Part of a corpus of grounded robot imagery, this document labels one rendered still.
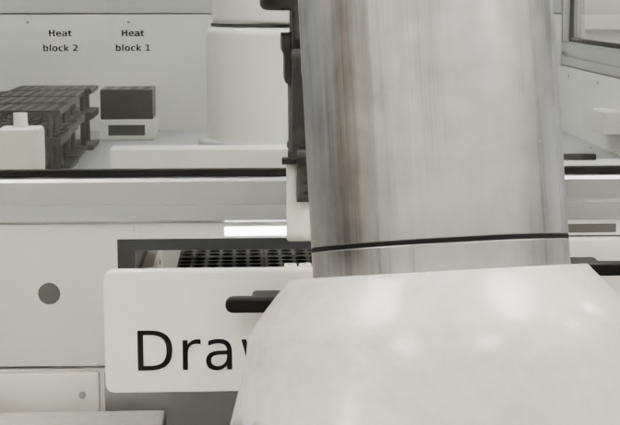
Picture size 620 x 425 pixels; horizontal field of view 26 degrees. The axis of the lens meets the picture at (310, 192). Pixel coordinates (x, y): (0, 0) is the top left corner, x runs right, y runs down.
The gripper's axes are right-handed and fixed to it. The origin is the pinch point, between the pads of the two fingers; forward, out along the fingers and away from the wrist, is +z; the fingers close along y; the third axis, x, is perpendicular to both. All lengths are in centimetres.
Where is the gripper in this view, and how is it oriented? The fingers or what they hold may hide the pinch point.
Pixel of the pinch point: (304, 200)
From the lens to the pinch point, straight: 117.0
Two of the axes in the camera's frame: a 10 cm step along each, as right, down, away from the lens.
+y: -0.5, -1.5, 9.9
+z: 0.0, 9.9, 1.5
